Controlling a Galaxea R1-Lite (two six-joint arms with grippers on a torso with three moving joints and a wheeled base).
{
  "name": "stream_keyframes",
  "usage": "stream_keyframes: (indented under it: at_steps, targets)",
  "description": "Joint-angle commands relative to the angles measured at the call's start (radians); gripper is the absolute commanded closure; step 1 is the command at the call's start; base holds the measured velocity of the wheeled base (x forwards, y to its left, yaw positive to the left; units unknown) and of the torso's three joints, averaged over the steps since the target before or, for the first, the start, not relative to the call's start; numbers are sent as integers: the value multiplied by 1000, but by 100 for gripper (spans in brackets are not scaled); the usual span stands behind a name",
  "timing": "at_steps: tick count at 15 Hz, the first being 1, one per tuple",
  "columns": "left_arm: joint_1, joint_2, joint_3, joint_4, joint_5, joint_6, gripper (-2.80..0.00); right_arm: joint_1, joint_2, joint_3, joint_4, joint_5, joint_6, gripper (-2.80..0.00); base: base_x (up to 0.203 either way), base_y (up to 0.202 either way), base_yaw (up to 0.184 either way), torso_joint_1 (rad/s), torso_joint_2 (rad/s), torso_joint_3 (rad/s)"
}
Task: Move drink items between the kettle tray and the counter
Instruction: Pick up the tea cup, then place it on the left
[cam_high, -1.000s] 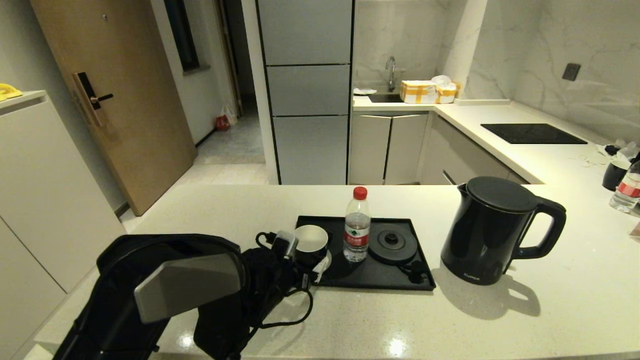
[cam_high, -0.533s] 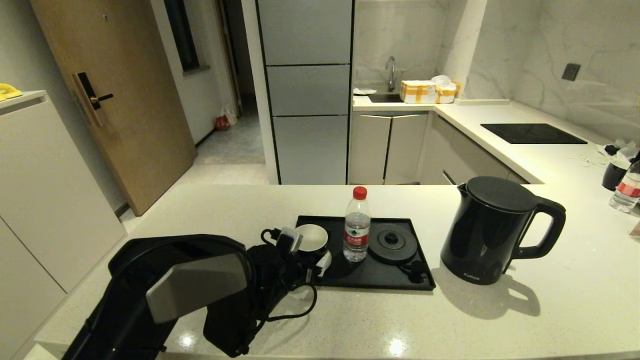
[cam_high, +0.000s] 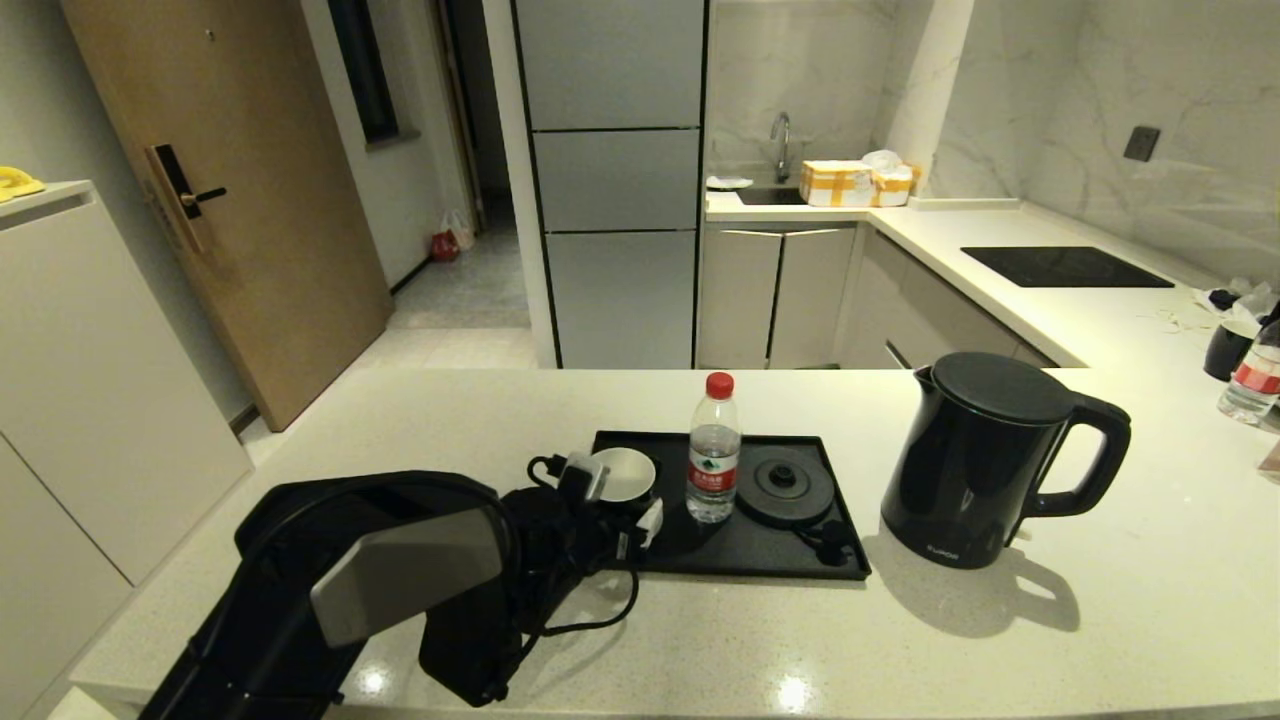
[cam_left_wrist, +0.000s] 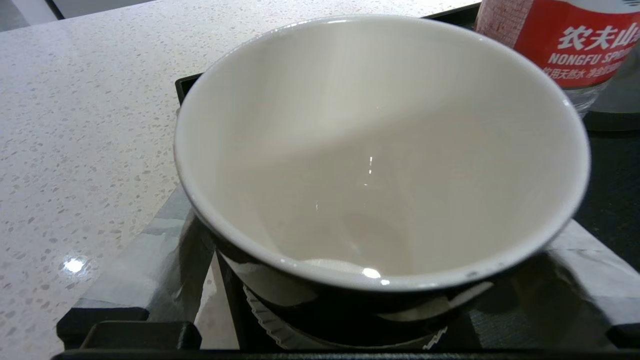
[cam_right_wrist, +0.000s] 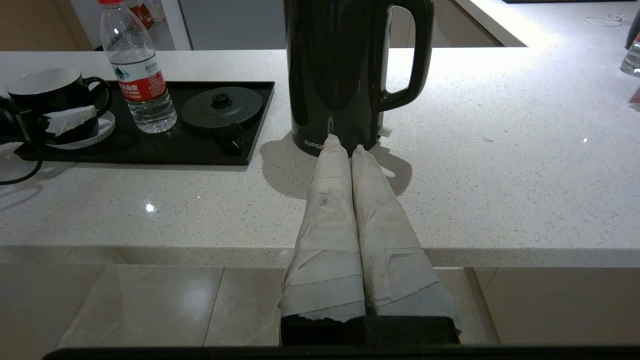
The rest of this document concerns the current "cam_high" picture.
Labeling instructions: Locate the black cup white inside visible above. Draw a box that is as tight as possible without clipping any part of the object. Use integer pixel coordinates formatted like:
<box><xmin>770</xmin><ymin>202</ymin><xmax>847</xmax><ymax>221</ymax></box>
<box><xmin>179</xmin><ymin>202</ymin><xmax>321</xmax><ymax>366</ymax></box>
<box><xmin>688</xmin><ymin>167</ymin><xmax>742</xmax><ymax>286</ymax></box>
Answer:
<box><xmin>590</xmin><ymin>447</ymin><xmax>661</xmax><ymax>521</ymax></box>

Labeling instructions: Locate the water bottle red label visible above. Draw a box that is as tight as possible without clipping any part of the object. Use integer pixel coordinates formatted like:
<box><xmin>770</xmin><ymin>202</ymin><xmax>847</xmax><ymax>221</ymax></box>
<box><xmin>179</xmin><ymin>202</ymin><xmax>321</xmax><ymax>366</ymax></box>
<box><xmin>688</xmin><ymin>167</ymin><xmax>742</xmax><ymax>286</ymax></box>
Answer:
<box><xmin>686</xmin><ymin>372</ymin><xmax>742</xmax><ymax>524</ymax></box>

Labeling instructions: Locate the black electric kettle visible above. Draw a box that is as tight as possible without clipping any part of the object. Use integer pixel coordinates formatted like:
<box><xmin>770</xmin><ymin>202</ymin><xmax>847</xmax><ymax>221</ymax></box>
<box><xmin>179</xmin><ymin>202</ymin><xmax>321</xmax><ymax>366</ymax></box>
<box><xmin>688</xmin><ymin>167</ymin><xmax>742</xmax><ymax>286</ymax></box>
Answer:
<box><xmin>881</xmin><ymin>351</ymin><xmax>1133</xmax><ymax>571</ymax></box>

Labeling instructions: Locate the round black kettle base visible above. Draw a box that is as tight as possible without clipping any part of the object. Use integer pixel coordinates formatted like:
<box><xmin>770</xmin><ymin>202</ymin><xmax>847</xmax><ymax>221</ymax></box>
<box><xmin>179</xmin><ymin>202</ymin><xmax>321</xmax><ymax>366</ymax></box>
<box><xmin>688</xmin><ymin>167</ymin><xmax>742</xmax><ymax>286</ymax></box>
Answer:
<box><xmin>736</xmin><ymin>445</ymin><xmax>835</xmax><ymax>529</ymax></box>

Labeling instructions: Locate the water bottle partly seen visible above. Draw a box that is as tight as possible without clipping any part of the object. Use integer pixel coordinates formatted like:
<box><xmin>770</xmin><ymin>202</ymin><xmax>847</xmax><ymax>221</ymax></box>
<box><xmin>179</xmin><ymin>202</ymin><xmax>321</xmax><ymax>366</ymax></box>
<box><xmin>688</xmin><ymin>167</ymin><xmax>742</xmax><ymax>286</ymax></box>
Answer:
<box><xmin>1217</xmin><ymin>318</ymin><xmax>1280</xmax><ymax>426</ymax></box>

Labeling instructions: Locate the black rectangular tray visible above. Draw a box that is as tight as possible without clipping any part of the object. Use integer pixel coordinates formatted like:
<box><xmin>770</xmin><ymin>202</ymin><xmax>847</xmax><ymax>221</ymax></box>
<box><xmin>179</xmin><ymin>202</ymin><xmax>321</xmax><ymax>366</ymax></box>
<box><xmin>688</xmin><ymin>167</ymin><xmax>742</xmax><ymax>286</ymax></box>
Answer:
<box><xmin>570</xmin><ymin>431</ymin><xmax>873</xmax><ymax>582</ymax></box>

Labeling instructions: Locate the beige sink cabinet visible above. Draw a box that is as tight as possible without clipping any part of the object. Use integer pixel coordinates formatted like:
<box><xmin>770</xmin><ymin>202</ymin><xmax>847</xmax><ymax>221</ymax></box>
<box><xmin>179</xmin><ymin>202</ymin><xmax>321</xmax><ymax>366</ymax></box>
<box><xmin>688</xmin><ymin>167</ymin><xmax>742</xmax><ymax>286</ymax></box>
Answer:
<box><xmin>697</xmin><ymin>222</ymin><xmax>863</xmax><ymax>371</ymax></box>

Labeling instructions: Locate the grey refrigerator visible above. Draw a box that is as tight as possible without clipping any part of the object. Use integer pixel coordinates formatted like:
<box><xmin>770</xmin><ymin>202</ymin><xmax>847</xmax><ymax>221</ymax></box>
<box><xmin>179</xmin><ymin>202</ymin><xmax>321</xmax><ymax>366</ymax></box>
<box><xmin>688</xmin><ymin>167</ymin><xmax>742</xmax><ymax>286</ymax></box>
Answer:
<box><xmin>513</xmin><ymin>0</ymin><xmax>712</xmax><ymax>371</ymax></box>

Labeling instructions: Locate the beige counter cabinet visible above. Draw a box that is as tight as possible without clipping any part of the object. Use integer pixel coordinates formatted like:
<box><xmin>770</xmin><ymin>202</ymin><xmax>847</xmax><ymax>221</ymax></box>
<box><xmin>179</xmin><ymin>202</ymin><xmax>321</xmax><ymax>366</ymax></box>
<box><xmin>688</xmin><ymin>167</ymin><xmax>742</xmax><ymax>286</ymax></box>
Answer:
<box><xmin>840</xmin><ymin>228</ymin><xmax>1059</xmax><ymax>371</ymax></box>

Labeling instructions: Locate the cardboard box yellow tape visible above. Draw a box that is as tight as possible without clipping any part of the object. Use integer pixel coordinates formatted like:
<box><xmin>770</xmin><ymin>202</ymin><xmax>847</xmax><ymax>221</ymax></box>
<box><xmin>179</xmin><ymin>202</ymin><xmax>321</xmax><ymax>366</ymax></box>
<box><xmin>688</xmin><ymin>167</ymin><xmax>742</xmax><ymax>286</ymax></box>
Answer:
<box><xmin>799</xmin><ymin>160</ymin><xmax>876</xmax><ymax>208</ymax></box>

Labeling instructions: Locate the chrome faucet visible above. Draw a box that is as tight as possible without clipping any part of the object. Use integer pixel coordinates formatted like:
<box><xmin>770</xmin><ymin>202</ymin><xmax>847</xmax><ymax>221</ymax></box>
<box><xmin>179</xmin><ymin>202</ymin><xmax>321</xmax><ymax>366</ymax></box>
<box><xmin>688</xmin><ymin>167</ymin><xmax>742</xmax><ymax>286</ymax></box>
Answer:
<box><xmin>769</xmin><ymin>111</ymin><xmax>794</xmax><ymax>185</ymax></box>

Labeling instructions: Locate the small parcel yellow tape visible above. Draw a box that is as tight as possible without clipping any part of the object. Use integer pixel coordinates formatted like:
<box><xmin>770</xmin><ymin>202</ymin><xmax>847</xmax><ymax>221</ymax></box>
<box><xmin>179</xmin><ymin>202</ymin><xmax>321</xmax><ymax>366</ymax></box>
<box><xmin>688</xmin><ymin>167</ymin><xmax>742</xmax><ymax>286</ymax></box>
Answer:
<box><xmin>863</xmin><ymin>149</ymin><xmax>920</xmax><ymax>208</ymax></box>

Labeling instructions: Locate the wooden door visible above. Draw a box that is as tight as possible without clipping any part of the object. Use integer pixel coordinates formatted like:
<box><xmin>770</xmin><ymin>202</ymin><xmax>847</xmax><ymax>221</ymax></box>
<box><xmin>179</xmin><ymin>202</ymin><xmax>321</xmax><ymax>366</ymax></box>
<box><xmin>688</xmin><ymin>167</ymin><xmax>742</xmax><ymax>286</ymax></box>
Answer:
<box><xmin>60</xmin><ymin>0</ymin><xmax>394</xmax><ymax>432</ymax></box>

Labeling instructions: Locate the black induction cooktop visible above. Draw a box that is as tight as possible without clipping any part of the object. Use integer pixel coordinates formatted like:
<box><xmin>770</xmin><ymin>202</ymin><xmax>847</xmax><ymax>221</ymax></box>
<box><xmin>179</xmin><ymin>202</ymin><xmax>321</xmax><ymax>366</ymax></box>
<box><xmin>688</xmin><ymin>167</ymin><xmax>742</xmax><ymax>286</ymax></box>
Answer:
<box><xmin>961</xmin><ymin>246</ymin><xmax>1177</xmax><ymax>290</ymax></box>

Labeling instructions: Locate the white tall cabinet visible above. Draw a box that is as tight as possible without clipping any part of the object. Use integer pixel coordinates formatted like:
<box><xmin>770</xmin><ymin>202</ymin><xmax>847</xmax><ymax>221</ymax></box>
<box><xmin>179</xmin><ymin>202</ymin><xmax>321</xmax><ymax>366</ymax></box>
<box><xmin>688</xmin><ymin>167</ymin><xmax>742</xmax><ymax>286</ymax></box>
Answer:
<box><xmin>0</xmin><ymin>180</ymin><xmax>254</xmax><ymax>720</ymax></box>

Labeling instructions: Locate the dark window pane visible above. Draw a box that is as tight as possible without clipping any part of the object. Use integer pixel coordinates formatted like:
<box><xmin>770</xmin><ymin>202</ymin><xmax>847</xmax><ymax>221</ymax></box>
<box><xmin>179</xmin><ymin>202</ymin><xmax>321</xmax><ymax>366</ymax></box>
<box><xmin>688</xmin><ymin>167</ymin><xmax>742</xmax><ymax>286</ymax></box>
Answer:
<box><xmin>328</xmin><ymin>0</ymin><xmax>403</xmax><ymax>147</ymax></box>

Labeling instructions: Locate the black mug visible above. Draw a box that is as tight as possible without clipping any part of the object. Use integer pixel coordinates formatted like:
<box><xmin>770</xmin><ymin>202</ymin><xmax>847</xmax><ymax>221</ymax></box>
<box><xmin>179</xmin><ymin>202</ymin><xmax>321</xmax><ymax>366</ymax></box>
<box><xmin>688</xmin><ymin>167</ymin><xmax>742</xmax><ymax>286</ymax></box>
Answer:
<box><xmin>1204</xmin><ymin>318</ymin><xmax>1263</xmax><ymax>382</ymax></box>

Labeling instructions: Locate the black and white clutter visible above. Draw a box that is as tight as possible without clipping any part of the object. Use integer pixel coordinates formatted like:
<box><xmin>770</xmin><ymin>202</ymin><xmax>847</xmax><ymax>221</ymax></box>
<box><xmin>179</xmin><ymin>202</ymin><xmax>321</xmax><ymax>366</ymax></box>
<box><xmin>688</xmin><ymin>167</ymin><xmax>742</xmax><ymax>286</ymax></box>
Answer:
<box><xmin>1205</xmin><ymin>280</ymin><xmax>1280</xmax><ymax>321</ymax></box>

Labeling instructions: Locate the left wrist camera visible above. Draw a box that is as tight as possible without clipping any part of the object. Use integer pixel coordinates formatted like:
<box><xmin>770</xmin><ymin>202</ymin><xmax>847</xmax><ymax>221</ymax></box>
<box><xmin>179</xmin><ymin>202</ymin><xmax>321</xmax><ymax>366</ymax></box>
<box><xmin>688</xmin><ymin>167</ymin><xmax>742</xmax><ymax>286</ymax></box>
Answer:
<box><xmin>558</xmin><ymin>452</ymin><xmax>610</xmax><ymax>501</ymax></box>

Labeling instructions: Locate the black door lock handle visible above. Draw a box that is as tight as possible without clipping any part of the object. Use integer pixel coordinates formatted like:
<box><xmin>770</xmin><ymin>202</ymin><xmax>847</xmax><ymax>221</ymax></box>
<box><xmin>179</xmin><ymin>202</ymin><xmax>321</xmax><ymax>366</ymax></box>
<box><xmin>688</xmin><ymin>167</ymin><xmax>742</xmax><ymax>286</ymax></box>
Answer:
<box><xmin>146</xmin><ymin>143</ymin><xmax>229</xmax><ymax>253</ymax></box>

